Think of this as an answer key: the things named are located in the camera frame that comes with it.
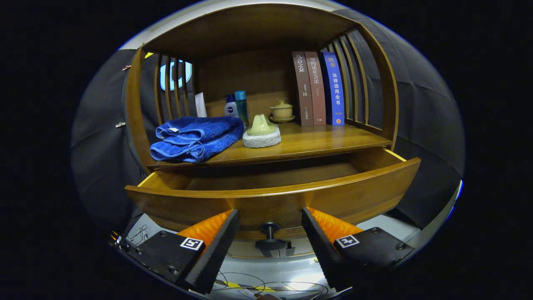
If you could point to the folded blue towel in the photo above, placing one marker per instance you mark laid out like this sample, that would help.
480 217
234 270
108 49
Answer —
195 137

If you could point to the white tube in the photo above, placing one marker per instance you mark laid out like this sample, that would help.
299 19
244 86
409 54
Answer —
200 106

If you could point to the reddish brown book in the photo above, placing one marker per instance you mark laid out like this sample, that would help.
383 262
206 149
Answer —
317 91

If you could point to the green brush with white base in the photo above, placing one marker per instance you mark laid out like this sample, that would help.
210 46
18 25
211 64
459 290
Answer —
261 133

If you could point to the blue book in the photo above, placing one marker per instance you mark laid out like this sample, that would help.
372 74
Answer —
335 91

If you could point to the beige lidded tea cup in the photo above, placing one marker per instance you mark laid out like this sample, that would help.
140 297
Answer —
282 111

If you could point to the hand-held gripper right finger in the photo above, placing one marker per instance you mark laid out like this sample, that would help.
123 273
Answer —
322 250

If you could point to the wooden drawer with black knob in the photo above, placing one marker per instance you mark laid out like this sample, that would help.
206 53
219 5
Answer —
333 196

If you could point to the white bottle with blue cap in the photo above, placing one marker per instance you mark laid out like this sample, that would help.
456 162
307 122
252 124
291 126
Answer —
231 109

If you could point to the wooden countertop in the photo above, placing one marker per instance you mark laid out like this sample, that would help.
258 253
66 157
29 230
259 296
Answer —
316 139

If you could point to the teal bottle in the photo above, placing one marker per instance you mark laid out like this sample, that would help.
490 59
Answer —
241 106

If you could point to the dark brown book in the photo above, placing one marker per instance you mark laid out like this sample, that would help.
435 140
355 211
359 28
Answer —
304 91

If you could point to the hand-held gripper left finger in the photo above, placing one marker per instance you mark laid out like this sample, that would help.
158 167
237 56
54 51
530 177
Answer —
216 254

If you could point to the wooden cabinet with slatted shelf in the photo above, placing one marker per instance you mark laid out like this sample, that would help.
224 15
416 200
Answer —
250 71

